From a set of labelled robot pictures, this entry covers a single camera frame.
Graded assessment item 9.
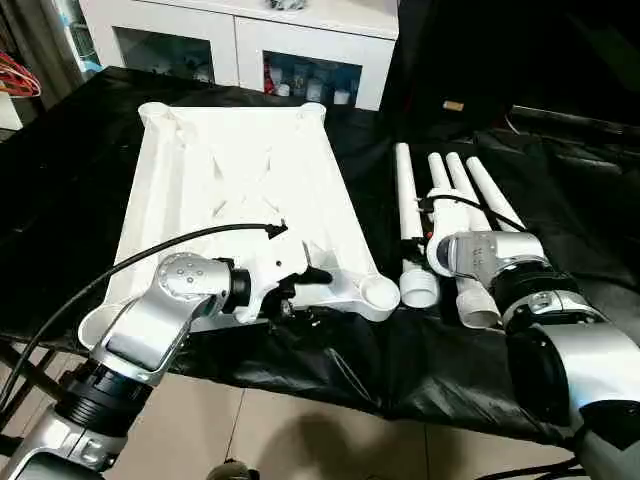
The white plastic table top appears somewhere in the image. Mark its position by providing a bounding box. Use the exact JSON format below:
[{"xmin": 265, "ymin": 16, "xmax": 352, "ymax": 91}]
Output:
[{"xmin": 78, "ymin": 100, "xmax": 402, "ymax": 351}]

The white plastic table leg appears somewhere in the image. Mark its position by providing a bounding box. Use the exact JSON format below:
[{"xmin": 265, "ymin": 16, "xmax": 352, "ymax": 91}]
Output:
[
  {"xmin": 393, "ymin": 142, "xmax": 442, "ymax": 310},
  {"xmin": 465, "ymin": 155, "xmax": 528, "ymax": 237},
  {"xmin": 427, "ymin": 152, "xmax": 503, "ymax": 330},
  {"xmin": 445, "ymin": 152, "xmax": 496, "ymax": 236}
]

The black robot left foot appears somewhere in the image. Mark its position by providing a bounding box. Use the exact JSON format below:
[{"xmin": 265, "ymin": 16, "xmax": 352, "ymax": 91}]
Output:
[{"xmin": 207, "ymin": 459, "xmax": 260, "ymax": 480}]

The black mat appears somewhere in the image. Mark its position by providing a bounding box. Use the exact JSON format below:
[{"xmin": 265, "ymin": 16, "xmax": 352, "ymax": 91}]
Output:
[{"xmin": 0, "ymin": 65, "xmax": 640, "ymax": 446}]

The white cabinet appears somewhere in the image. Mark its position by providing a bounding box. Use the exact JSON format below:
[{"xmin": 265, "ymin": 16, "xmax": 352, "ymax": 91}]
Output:
[{"xmin": 78, "ymin": 0, "xmax": 401, "ymax": 111}]

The large black furniture piece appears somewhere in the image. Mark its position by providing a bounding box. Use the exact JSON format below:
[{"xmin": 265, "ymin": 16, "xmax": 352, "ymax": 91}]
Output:
[{"xmin": 383, "ymin": 0, "xmax": 640, "ymax": 136}]

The red clothes hanger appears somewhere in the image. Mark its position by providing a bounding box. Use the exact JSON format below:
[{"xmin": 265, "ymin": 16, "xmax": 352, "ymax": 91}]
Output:
[{"xmin": 0, "ymin": 50, "xmax": 43, "ymax": 99}]

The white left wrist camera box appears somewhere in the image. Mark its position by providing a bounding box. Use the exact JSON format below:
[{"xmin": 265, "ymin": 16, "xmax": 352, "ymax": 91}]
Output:
[{"xmin": 232, "ymin": 243, "xmax": 319, "ymax": 325}]

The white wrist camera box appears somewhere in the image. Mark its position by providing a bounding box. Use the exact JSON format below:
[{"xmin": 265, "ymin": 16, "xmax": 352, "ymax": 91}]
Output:
[
  {"xmin": 426, "ymin": 187, "xmax": 493, "ymax": 279},
  {"xmin": 232, "ymin": 243, "xmax": 319, "ymax": 325}
]

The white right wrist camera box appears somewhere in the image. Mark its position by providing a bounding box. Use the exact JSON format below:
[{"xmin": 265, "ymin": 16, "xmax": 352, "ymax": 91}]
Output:
[{"xmin": 426, "ymin": 187, "xmax": 493, "ymax": 279}]

